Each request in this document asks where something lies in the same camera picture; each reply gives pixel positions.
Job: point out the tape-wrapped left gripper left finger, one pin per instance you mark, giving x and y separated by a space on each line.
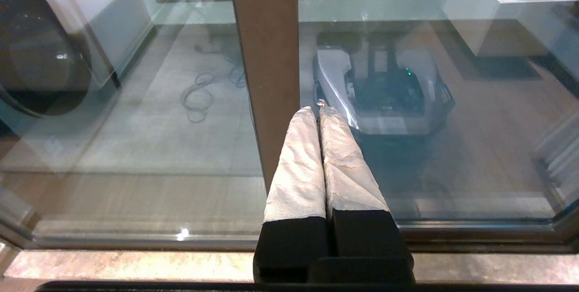
294 179

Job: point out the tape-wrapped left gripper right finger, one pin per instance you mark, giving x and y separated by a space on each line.
353 183

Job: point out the front-load washing machine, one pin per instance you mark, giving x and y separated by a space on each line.
40 56

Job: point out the fixed glass door brown frame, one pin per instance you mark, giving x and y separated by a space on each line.
267 56

